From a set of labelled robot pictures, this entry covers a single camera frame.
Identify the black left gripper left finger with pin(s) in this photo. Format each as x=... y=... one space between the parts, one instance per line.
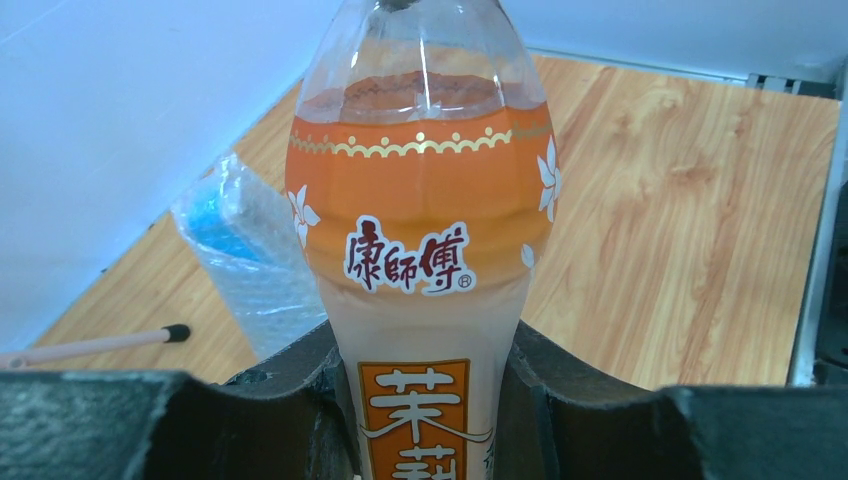
x=285 y=418

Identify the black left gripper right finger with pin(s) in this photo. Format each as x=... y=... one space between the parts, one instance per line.
x=561 y=418

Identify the orange tea bottle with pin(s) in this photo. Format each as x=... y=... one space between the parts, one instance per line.
x=423 y=172

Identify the pink music stand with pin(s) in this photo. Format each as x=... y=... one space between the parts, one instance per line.
x=26 y=359

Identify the blue item in plastic bag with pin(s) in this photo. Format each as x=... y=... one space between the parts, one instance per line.
x=241 y=231

